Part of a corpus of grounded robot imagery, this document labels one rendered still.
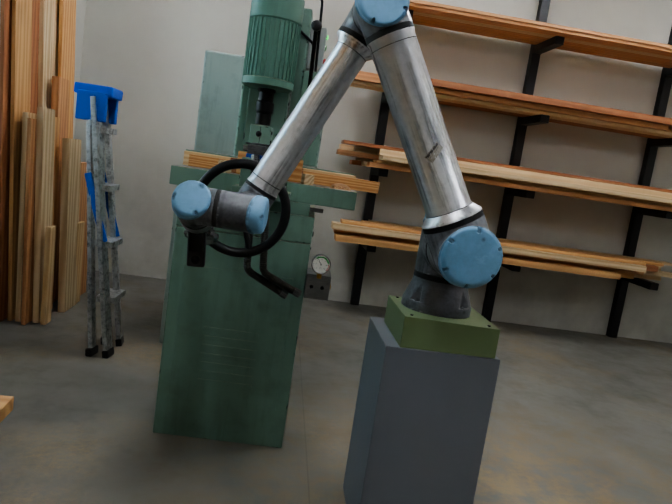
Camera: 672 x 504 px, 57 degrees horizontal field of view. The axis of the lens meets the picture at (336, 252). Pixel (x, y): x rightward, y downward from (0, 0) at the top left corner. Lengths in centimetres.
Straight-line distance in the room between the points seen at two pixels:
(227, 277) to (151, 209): 254
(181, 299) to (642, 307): 396
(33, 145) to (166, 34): 163
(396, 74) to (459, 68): 320
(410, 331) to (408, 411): 21
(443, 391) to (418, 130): 66
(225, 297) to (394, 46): 102
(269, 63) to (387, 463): 128
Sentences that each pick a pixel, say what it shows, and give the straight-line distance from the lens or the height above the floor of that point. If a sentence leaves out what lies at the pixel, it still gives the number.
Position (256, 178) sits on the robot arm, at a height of 91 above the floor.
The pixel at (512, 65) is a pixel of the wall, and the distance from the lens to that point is 476.
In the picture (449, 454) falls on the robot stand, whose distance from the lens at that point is 172.
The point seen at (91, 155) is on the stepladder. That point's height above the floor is 87.
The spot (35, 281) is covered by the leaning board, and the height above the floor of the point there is 21.
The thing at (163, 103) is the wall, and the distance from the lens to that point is 452.
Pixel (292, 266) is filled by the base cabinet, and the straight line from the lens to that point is 203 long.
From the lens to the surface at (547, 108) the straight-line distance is 431.
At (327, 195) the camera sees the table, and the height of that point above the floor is 88.
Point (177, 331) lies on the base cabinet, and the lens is 212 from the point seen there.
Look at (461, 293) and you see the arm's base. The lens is 167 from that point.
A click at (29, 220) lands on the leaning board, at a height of 51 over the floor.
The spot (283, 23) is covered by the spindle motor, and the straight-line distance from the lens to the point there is 214.
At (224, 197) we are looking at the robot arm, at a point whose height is 87.
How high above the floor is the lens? 97
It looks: 8 degrees down
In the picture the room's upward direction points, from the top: 8 degrees clockwise
